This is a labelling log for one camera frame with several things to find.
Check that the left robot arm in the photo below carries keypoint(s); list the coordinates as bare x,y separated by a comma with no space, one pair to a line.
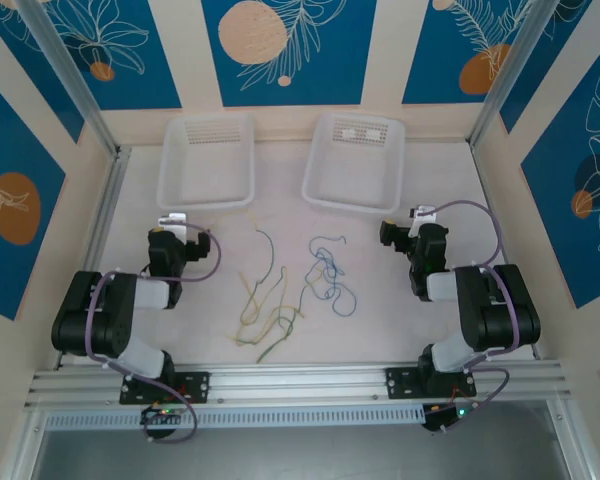
95,320

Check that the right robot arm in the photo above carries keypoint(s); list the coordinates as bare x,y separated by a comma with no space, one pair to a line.
500,320

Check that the white plastic basket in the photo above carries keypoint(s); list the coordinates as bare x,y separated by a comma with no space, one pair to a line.
205,170
352,175

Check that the black controller board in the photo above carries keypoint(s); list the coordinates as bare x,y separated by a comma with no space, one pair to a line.
155,419
445,416

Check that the grey metal sheet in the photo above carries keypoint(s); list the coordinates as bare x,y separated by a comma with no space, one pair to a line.
300,455

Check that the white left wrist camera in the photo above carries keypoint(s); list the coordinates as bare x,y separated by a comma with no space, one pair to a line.
175,220

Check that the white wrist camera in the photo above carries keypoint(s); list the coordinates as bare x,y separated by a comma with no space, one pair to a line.
426,213
175,220

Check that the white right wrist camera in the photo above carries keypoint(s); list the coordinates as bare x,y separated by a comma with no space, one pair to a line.
426,213

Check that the aluminium side rail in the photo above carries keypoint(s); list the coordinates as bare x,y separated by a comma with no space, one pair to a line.
485,180
105,210

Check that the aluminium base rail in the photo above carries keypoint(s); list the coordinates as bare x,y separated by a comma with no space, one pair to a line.
300,380

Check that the aluminium frame post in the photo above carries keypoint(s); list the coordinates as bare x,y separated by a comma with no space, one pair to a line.
505,70
70,75

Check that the aluminium frame bar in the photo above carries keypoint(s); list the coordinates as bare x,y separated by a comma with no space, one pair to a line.
575,445
22,450

